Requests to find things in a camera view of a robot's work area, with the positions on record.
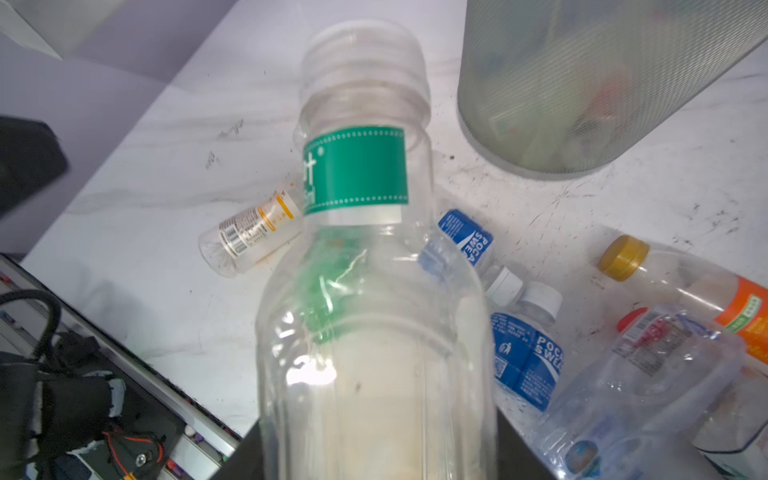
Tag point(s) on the small blue label bottle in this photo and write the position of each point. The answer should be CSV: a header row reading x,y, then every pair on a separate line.
x,y
477,244

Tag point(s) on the clear crushed bottle purple print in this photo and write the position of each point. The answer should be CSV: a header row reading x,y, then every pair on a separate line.
x,y
656,379

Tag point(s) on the clear bottle yellow label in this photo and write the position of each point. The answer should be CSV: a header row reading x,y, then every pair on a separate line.
x,y
238,243

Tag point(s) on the clear cup container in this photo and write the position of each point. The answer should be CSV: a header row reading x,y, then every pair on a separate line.
x,y
373,347

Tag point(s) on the mesh waste bin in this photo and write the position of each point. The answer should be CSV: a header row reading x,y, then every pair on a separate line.
x,y
562,88

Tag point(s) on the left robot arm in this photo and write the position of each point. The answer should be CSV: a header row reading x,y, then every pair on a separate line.
x,y
31,160

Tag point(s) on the red label crushed bottle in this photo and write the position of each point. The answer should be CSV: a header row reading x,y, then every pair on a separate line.
x,y
732,432

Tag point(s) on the orange label bottle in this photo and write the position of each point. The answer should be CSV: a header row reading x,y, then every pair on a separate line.
x,y
655,274

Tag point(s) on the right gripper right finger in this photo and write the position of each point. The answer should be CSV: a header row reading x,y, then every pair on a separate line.
x,y
515,460

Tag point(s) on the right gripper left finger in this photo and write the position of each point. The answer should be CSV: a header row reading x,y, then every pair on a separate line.
x,y
247,461

